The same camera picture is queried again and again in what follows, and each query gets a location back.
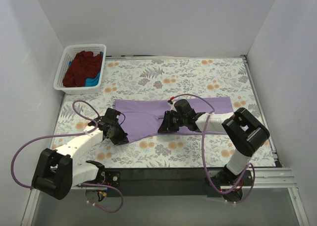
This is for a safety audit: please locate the purple t shirt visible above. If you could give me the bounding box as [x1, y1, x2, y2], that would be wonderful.
[112, 97, 233, 143]

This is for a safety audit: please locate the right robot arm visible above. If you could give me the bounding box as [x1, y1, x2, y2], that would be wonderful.
[158, 99, 270, 185]

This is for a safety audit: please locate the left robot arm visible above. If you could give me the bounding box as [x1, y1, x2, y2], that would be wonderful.
[31, 108, 128, 200]

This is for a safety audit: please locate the blue t shirt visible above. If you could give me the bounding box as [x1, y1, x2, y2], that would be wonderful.
[67, 51, 103, 87]

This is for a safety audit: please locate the floral patterned table mat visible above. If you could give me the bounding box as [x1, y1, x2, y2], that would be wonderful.
[56, 58, 262, 168]

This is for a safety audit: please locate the white plastic laundry basket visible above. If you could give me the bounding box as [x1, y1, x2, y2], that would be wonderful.
[53, 44, 106, 94]

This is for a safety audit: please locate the dark red t shirt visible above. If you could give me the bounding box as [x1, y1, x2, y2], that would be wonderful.
[62, 51, 103, 88]

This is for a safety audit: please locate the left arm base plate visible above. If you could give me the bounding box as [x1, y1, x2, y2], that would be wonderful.
[100, 170, 121, 187]

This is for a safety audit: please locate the aluminium frame rail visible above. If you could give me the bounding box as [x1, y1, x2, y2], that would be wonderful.
[80, 168, 295, 190]

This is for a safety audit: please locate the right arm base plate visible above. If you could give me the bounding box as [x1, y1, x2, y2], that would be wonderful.
[208, 170, 253, 186]

